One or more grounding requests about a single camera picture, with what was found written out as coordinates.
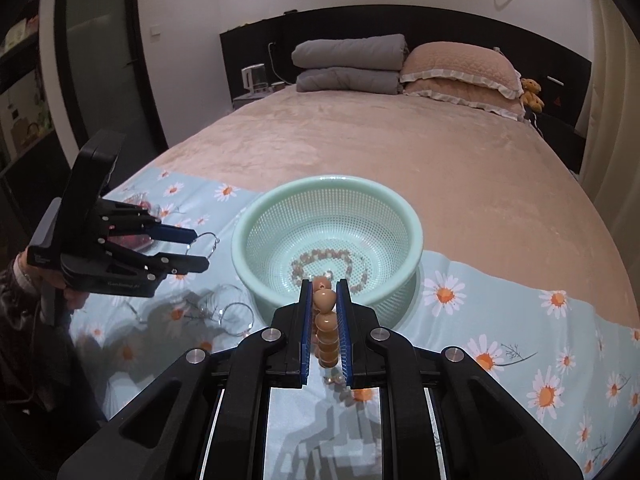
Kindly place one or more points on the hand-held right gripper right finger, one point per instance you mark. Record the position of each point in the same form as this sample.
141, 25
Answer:
344, 330

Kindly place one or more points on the person's left forearm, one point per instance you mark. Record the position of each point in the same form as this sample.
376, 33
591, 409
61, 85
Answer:
20, 300

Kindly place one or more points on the white kettle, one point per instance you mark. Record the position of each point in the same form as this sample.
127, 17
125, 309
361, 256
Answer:
252, 77

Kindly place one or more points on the thin silver bangle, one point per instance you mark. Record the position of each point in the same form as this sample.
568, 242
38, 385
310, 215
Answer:
218, 243

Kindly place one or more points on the clear box of red beads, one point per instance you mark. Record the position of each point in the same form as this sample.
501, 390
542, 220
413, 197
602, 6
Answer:
146, 205

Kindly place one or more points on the grey folded quilt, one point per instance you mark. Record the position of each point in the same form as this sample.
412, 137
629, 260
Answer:
350, 52
350, 81

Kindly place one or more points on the yellow teddy bear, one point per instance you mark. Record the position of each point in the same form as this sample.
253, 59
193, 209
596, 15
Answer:
531, 92

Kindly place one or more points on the pink bed blanket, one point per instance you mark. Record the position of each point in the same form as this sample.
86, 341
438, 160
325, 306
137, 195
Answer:
400, 160

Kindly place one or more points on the dark framed glass door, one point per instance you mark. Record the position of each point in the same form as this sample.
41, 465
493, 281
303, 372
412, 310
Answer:
100, 60

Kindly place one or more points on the black storage shelf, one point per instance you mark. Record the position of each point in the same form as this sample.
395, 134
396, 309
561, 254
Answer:
20, 125

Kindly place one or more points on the green plastic colander basket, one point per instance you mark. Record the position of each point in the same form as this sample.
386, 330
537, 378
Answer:
260, 220

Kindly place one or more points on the black headboard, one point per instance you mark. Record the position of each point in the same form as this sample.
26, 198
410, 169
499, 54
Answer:
350, 25

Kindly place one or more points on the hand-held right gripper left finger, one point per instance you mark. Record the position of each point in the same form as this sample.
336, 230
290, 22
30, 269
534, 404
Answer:
304, 330

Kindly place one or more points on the cream curtain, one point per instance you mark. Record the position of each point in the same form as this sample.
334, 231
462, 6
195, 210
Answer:
610, 85

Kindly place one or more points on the person's left hand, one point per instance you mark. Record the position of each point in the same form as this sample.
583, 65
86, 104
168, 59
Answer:
75, 302

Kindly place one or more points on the grey nightstand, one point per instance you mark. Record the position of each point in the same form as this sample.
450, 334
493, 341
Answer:
247, 99

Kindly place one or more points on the pink frilled pillow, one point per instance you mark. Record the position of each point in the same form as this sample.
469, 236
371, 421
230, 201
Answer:
460, 102
460, 65

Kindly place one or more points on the daisy print cloth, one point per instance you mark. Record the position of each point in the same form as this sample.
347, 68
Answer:
475, 310

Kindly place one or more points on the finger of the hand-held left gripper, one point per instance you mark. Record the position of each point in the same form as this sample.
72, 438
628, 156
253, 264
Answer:
190, 264
175, 234

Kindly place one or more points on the dark nightstand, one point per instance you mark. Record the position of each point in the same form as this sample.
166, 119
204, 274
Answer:
560, 140

